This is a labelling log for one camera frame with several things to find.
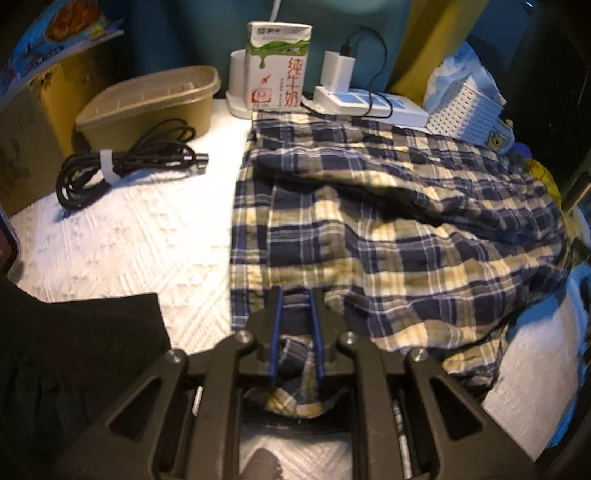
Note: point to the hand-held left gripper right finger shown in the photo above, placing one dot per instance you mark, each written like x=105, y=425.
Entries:
x=316, y=332

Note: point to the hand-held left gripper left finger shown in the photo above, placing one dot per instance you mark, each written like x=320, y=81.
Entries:
x=276, y=332

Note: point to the blue yellow plaid shirt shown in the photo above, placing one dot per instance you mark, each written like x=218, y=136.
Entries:
x=369, y=240

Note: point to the white textured table cloth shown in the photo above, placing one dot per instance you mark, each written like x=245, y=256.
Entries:
x=138, y=230

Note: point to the dark cloth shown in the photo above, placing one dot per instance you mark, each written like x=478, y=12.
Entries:
x=69, y=360

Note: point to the white power strip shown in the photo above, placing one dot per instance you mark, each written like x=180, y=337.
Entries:
x=401, y=110

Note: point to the brown lidded food container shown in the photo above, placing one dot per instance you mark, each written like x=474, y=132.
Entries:
x=152, y=115

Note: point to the white charger plug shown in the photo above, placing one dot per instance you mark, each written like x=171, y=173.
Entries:
x=337, y=71

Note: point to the green white milk carton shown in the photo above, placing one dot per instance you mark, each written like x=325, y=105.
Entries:
x=277, y=69

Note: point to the white perforated plastic basket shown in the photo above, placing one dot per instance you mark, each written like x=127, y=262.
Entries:
x=461, y=110

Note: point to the crumpled white tissue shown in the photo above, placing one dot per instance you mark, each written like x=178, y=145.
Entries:
x=450, y=69

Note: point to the mustard yellow board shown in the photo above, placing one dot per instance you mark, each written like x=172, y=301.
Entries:
x=429, y=41

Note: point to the yellow cardboard box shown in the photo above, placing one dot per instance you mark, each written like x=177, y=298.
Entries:
x=60, y=106

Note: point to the snack packet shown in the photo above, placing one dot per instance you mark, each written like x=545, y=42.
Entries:
x=41, y=41

